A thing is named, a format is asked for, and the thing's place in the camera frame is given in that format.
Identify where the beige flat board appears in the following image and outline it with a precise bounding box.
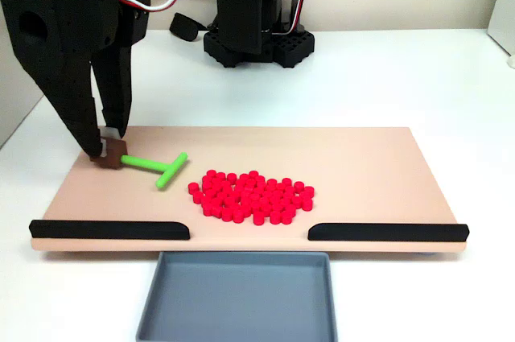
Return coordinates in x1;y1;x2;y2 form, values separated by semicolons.
30;125;470;254

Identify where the black foam rail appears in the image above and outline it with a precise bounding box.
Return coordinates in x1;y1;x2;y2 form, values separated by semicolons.
307;222;471;243
28;219;191;241

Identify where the grey plastic tray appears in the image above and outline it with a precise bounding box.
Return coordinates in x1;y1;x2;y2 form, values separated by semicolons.
135;251;339;342

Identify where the black table clamp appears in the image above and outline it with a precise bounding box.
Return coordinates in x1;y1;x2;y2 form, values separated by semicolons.
168;11;210;42

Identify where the green T pusher brown block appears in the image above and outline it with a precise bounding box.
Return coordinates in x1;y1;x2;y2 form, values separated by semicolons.
90;136;189;191

